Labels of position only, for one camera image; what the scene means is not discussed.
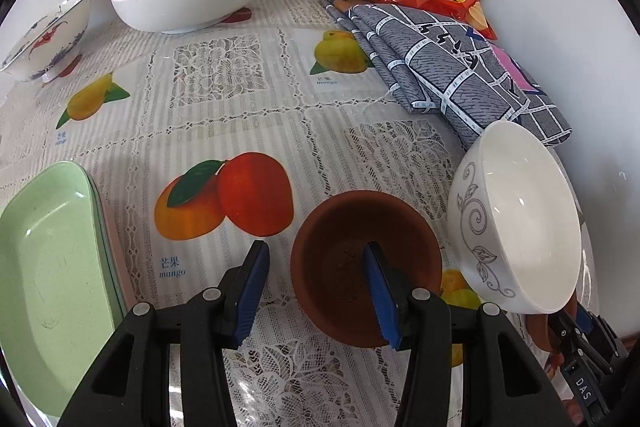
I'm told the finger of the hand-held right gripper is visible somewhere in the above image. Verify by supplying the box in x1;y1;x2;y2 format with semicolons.
552;309;583;358
575;302;628;363

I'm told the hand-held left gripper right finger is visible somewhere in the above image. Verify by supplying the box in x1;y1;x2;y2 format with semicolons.
362;241;533;427

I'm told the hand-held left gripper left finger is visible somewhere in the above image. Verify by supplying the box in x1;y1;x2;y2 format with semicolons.
57;239;271;427

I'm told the small brown bowl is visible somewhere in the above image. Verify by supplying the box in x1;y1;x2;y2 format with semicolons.
291;191;443;349
525;313;566;353

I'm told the white bowl grey vine pattern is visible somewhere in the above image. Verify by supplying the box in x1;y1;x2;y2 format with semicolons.
446;121;583;314

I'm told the light green square plate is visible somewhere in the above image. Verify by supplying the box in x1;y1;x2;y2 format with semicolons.
0;161;128;423

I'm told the fruit printed lace tablecloth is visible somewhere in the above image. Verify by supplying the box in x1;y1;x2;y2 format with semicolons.
0;0;601;427

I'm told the grey checked folded cloth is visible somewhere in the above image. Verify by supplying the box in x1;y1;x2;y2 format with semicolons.
305;0;572;148

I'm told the blue patterned white bowl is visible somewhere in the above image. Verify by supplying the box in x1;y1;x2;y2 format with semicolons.
0;0;95;82

